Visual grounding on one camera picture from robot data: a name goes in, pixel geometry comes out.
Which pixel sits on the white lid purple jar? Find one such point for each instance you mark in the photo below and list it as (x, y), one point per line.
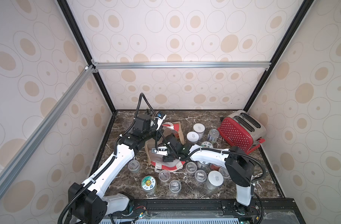
(214, 180)

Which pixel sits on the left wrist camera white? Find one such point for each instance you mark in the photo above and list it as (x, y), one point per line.
(160, 117)

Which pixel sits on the clear small seed jar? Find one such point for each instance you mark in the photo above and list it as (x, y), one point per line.
(224, 173)

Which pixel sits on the white purple label can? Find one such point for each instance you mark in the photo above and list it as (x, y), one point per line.
(192, 137)

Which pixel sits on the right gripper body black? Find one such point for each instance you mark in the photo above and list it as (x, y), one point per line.
(168, 157)

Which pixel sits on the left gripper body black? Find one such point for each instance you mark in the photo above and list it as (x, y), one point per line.
(151, 133)

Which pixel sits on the green floral label jar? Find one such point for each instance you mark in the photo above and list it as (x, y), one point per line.
(134, 166)

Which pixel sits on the red silver toaster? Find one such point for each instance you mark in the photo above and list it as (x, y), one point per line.
(242, 130)

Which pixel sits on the burlap canvas bag red lining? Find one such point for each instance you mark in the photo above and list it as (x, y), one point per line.
(157, 160)

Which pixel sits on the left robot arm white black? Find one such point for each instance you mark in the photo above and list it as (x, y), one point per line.
(87, 201)

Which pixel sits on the orange label seed jar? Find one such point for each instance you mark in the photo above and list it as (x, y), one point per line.
(207, 144)

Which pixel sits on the silver diagonal rail left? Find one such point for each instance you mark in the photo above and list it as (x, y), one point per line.
(14, 167)

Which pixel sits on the yellow green lid jar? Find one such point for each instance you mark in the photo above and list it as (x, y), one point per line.
(149, 185)

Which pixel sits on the clear jar front row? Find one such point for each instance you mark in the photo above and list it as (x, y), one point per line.
(200, 176)

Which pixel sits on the red content clear jar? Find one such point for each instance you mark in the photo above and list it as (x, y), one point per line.
(191, 168)

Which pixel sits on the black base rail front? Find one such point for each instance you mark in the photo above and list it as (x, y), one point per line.
(195, 211)

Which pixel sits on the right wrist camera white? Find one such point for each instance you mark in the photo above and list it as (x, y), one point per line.
(160, 151)

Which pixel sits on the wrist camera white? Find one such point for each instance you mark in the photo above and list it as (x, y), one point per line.
(160, 117)
(160, 151)

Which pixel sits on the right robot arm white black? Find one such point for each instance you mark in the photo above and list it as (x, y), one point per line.
(243, 169)

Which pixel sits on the large white lid canister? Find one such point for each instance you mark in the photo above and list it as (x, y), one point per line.
(199, 129)

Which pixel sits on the silver horizontal rail back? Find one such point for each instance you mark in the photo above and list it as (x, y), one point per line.
(187, 65)

